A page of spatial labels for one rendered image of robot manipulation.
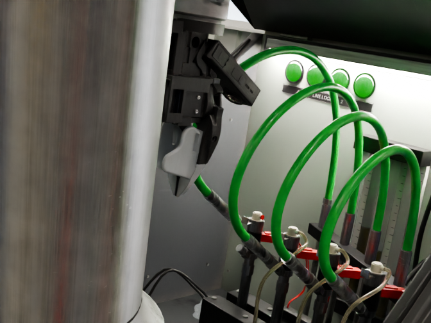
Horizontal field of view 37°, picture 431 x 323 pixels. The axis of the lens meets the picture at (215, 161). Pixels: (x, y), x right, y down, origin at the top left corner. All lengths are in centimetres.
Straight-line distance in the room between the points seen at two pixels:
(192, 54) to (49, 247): 47
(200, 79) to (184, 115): 4
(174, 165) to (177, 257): 73
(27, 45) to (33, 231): 8
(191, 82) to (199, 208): 76
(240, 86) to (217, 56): 6
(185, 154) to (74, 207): 47
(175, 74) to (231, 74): 8
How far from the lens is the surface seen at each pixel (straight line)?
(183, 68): 73
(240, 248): 109
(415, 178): 98
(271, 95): 144
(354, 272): 102
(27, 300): 31
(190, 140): 75
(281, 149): 142
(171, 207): 139
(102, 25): 26
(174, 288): 148
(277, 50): 103
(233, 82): 77
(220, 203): 101
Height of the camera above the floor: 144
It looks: 12 degrees down
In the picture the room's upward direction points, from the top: 9 degrees clockwise
